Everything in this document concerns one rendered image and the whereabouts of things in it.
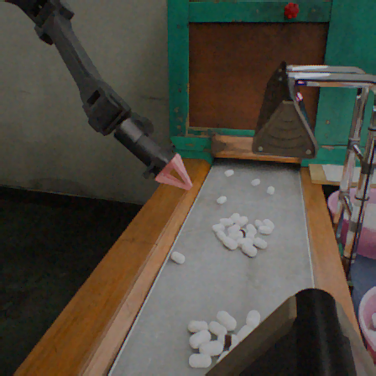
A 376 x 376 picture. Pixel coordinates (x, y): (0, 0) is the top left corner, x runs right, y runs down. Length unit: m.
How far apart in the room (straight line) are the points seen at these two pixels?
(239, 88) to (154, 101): 1.05
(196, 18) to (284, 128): 0.84
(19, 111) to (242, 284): 2.27
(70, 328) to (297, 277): 0.43
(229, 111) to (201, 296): 0.74
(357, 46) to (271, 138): 0.82
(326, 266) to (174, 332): 0.33
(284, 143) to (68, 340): 0.42
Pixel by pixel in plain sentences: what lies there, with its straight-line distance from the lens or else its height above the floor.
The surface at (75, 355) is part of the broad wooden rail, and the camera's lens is 0.59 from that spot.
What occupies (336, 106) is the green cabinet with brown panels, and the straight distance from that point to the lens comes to 1.26.
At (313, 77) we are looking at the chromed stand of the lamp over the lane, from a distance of 0.68.
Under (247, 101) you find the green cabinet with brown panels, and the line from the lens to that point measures 1.27.
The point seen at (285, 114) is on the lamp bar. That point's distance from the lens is 0.46.
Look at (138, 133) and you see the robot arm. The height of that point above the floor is 0.98.
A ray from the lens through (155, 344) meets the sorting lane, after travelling 0.62.
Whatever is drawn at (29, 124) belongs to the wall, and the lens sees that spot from 2.74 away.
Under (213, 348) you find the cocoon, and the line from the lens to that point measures 0.59.
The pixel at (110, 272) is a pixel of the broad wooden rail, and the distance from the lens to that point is 0.73.
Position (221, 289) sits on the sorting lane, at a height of 0.74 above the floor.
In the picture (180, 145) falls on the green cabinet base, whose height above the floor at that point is 0.81.
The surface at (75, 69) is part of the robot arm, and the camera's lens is 0.93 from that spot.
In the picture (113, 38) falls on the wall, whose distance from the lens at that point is 2.30.
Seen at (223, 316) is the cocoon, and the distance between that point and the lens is 0.63.
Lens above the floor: 1.19
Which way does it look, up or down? 24 degrees down
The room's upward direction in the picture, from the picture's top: straight up
